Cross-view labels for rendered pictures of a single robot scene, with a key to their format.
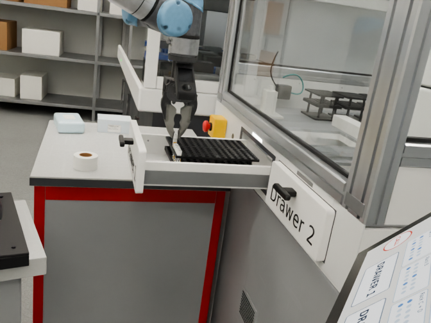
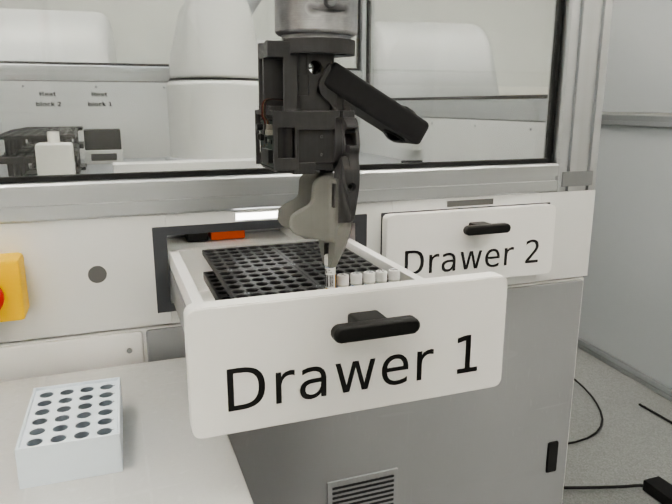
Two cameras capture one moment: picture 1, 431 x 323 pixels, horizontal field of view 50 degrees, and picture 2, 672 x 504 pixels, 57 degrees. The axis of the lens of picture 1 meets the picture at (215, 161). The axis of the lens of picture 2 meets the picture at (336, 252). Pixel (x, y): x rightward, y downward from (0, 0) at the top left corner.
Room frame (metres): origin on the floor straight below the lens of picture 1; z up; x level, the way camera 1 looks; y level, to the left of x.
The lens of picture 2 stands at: (1.20, 0.71, 1.08)
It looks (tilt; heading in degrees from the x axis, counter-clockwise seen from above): 13 degrees down; 266
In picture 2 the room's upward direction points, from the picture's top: straight up
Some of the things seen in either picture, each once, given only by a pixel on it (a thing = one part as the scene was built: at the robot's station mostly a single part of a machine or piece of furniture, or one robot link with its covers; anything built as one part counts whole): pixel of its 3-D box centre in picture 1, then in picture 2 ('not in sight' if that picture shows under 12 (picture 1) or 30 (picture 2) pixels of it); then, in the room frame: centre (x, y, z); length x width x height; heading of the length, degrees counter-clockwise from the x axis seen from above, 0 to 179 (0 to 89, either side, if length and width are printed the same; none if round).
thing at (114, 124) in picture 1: (114, 124); not in sight; (1.74, 0.41, 0.79); 0.13 x 0.09 x 0.05; 106
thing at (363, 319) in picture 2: (126, 141); (370, 324); (1.14, 0.24, 0.91); 0.07 x 0.04 x 0.01; 16
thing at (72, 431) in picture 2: not in sight; (75, 426); (1.42, 0.16, 0.78); 0.12 x 0.08 x 0.04; 105
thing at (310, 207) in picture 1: (295, 205); (471, 245); (0.94, -0.19, 0.87); 0.29 x 0.02 x 0.11; 16
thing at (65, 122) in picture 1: (68, 122); not in sight; (1.68, 0.57, 0.78); 0.15 x 0.10 x 0.04; 27
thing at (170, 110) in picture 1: (168, 118); (318, 223); (1.18, 0.14, 0.97); 0.06 x 0.03 x 0.09; 17
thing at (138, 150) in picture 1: (135, 153); (357, 348); (1.15, 0.21, 0.87); 0.29 x 0.02 x 0.11; 16
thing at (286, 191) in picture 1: (287, 191); (482, 227); (0.93, -0.16, 0.91); 0.07 x 0.04 x 0.01; 16
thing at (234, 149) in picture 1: (209, 158); (293, 290); (1.21, 0.02, 0.87); 0.22 x 0.18 x 0.06; 106
